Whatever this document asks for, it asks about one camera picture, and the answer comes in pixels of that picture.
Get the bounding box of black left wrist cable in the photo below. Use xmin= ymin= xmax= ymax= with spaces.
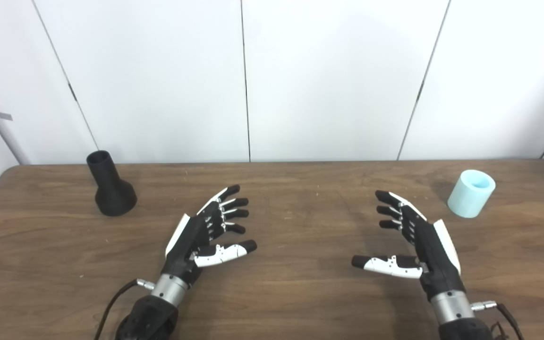
xmin=93 ymin=279 xmax=156 ymax=340

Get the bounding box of black and white right hand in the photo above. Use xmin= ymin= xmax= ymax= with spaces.
xmin=351 ymin=190 xmax=467 ymax=299

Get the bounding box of black and white left hand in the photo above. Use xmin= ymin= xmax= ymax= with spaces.
xmin=160 ymin=184 xmax=258 ymax=286

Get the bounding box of white corner post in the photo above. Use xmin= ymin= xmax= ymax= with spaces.
xmin=0 ymin=68 xmax=32 ymax=165

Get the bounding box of black funnel-shaped nozzle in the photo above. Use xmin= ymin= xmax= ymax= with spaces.
xmin=86 ymin=150 xmax=138 ymax=217

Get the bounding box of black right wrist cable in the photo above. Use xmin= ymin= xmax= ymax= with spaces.
xmin=471 ymin=300 xmax=525 ymax=340

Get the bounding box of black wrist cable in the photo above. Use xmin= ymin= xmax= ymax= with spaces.
xmin=471 ymin=300 xmax=525 ymax=340
xmin=93 ymin=279 xmax=156 ymax=340

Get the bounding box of light blue cylinder cup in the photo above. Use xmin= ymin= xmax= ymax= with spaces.
xmin=447 ymin=170 xmax=496 ymax=219

